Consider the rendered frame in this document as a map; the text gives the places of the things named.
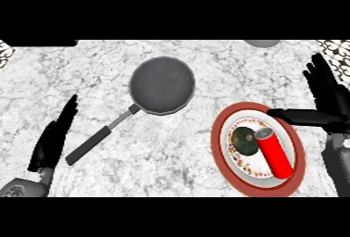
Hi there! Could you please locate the black appliance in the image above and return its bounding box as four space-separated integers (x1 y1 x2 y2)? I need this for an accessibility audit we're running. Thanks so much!
0 39 80 48

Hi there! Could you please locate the red can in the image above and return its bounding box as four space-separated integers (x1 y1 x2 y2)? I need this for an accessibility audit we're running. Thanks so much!
252 127 295 180

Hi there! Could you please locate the dark grey frying pan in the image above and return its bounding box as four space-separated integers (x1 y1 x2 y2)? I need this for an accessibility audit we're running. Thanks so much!
65 56 196 167

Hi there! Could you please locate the grey round object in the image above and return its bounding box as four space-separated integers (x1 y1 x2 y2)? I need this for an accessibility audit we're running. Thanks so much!
242 39 282 49

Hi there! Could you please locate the red-rimmed white plate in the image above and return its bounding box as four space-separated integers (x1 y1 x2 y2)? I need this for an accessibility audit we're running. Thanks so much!
210 101 307 198

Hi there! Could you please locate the dark green squash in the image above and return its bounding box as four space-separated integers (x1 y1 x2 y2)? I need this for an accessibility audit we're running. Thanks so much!
230 126 261 156

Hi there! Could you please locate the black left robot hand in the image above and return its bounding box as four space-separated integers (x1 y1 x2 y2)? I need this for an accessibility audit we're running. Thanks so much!
26 94 80 173

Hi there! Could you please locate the black white patterned object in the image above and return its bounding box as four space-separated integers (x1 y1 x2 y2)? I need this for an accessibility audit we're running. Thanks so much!
0 40 16 71
316 39 350 84

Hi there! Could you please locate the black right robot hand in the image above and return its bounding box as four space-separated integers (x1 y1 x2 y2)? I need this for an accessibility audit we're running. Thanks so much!
266 52 350 135

